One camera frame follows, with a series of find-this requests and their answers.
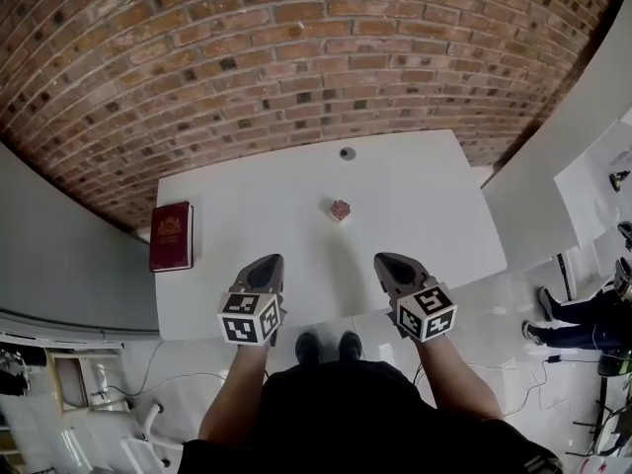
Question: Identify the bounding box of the person's left black shoe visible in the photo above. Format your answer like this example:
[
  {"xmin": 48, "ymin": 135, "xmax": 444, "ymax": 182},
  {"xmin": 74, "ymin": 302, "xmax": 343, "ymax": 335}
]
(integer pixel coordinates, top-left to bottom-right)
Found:
[{"xmin": 294, "ymin": 331, "xmax": 322, "ymax": 365}]

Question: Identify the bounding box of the small pink flowers box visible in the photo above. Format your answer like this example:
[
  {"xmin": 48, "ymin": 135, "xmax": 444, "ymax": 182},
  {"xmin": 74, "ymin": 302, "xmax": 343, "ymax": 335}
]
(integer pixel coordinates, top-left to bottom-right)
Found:
[{"xmin": 329, "ymin": 197, "xmax": 354, "ymax": 225}]

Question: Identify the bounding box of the person's right forearm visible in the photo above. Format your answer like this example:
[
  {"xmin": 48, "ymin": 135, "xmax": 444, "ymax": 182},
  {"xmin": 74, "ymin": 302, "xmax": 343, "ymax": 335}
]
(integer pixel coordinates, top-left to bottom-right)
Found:
[{"xmin": 416, "ymin": 334, "xmax": 506, "ymax": 422}]

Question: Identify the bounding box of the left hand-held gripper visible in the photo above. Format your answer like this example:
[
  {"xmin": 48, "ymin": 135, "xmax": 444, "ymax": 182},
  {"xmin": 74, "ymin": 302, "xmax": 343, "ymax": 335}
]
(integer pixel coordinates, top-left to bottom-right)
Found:
[{"xmin": 216, "ymin": 253, "xmax": 289, "ymax": 349}]

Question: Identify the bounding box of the person's black shirt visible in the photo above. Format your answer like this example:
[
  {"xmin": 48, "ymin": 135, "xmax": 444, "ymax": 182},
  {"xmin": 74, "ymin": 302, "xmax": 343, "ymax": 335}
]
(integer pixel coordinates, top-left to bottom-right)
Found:
[{"xmin": 177, "ymin": 359, "xmax": 565, "ymax": 474}]

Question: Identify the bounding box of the person's black shoe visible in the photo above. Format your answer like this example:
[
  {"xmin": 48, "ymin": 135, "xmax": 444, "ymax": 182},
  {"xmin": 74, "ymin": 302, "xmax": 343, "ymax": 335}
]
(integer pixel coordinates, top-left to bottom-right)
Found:
[
  {"xmin": 339, "ymin": 330, "xmax": 364, "ymax": 363},
  {"xmin": 294, "ymin": 331, "xmax": 322, "ymax": 365}
]

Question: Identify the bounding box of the thin floor cable with adapter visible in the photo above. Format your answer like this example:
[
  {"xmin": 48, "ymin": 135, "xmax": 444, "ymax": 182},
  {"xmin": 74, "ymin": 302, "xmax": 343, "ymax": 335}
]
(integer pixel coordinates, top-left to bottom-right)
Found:
[{"xmin": 466, "ymin": 353, "xmax": 570, "ymax": 415}]

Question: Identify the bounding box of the dark red hardcover book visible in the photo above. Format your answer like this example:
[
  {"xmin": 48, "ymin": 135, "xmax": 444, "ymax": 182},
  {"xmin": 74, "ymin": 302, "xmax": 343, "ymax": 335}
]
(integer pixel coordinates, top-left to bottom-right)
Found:
[{"xmin": 148, "ymin": 200, "xmax": 196, "ymax": 274}]

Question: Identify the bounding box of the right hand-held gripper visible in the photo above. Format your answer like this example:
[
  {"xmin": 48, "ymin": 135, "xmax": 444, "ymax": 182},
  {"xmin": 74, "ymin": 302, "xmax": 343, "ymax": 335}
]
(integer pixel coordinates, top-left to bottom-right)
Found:
[{"xmin": 373, "ymin": 251, "xmax": 459, "ymax": 344}]

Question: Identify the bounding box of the person's left forearm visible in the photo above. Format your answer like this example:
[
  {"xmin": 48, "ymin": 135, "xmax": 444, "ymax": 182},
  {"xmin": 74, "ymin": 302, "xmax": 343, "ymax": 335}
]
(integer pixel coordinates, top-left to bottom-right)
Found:
[{"xmin": 197, "ymin": 342, "xmax": 272, "ymax": 441}]

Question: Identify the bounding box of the wooden frame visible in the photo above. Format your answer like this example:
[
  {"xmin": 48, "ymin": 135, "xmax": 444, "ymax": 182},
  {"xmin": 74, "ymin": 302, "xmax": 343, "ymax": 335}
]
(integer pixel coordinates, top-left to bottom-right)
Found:
[{"xmin": 45, "ymin": 347, "xmax": 125, "ymax": 415}]

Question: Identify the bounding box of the white chair base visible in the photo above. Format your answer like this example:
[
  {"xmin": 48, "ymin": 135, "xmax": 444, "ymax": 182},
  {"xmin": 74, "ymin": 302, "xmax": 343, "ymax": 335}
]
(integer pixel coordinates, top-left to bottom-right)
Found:
[{"xmin": 119, "ymin": 400, "xmax": 172, "ymax": 469}]

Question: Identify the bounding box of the person's right black shoe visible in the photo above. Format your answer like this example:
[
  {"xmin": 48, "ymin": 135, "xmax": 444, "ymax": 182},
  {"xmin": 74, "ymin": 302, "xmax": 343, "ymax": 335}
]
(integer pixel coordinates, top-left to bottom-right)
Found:
[{"xmin": 339, "ymin": 330, "xmax": 364, "ymax": 363}]

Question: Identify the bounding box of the white table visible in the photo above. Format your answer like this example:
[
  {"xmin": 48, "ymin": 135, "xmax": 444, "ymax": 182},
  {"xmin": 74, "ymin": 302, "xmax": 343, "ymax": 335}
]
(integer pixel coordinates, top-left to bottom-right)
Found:
[{"xmin": 155, "ymin": 128, "xmax": 509, "ymax": 343}]

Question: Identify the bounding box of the white floor cable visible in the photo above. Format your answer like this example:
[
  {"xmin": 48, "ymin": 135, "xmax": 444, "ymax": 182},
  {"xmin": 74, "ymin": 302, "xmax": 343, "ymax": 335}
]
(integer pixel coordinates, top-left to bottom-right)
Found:
[{"xmin": 105, "ymin": 340, "xmax": 229, "ymax": 400}]

